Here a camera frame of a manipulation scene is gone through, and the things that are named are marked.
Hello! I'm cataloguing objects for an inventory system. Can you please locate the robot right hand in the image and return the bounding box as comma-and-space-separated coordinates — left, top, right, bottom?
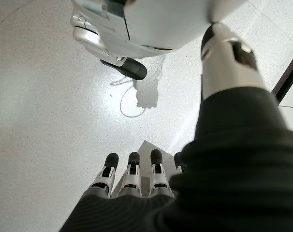
59, 23, 293, 232

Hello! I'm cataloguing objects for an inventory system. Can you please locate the thin white floor cable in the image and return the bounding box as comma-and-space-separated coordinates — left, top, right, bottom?
110, 74, 147, 118

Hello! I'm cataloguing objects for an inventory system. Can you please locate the white robot body base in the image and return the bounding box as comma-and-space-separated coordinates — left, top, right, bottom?
71, 0, 246, 58

